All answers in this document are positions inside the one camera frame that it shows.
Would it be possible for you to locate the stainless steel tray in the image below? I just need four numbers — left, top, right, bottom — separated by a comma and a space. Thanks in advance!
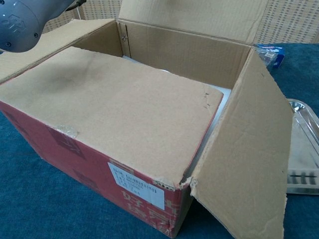
286, 98, 319, 195

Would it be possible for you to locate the blue snack packet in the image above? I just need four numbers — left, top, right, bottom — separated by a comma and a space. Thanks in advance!
254, 43, 286, 69

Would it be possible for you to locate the blue tablecloth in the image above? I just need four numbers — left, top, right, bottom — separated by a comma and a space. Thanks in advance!
0, 42, 319, 239

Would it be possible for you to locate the woven folding screen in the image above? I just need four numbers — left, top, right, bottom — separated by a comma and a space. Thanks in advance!
39, 0, 319, 45

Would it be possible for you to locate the red printed cardboard box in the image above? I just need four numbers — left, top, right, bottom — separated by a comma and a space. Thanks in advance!
0, 0, 295, 239

